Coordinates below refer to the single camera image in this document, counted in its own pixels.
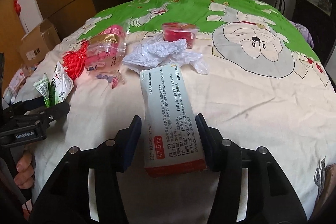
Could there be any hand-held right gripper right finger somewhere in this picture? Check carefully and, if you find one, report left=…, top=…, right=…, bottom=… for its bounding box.
left=196, top=113, right=314, bottom=224

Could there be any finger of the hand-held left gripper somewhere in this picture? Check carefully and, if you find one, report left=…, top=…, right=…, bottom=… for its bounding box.
left=25, top=101, right=71, bottom=132
left=3, top=97, right=51, bottom=122

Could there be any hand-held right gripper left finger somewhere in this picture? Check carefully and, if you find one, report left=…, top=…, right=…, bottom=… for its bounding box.
left=28, top=115, right=143, bottom=224

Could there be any striped white green food packet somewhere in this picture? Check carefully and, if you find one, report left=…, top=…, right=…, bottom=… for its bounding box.
left=34, top=62, right=74, bottom=108

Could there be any white red medicine box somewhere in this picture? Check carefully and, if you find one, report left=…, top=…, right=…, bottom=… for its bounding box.
left=139, top=64, right=206, bottom=178

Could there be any red knot ornament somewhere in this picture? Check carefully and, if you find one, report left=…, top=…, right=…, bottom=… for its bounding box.
left=62, top=42, right=88, bottom=81

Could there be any pink clear plastic bag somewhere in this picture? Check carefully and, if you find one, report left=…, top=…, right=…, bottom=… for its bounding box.
left=84, top=20, right=130, bottom=88

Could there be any white plastic bag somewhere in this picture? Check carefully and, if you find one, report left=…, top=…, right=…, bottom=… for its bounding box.
left=122, top=39, right=209, bottom=75

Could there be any clear tub with red contents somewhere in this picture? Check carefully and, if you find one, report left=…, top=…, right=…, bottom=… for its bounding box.
left=161, top=22, right=200, bottom=49

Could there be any person's left hand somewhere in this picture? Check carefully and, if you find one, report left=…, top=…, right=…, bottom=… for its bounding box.
left=14, top=149, right=36, bottom=189

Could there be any printed cartoon blanket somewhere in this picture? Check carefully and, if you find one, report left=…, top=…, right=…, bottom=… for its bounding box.
left=4, top=0, right=336, bottom=224

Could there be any cardboard box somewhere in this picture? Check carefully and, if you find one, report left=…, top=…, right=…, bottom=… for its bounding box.
left=17, top=19, right=62, bottom=67

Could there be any purple cloth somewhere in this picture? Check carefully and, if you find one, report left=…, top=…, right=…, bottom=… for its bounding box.
left=290, top=21, right=314, bottom=48

